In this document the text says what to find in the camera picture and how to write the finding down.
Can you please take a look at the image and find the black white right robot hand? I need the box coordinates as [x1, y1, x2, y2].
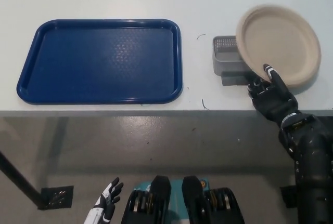
[247, 63, 299, 124]

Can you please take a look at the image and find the beige round paper plate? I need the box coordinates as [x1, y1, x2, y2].
[235, 4, 322, 89]

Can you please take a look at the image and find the grey perforated plastic basket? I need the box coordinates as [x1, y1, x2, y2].
[212, 35, 254, 76]

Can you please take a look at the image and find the black perforated foot plate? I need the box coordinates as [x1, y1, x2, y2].
[279, 186, 298, 209]
[37, 186, 74, 211]

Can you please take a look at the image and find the blue plastic serving tray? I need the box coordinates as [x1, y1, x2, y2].
[16, 18, 184, 104]

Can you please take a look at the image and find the black table leg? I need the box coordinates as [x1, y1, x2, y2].
[0, 151, 44, 209]

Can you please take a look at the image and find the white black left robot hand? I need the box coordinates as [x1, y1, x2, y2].
[83, 177, 124, 224]

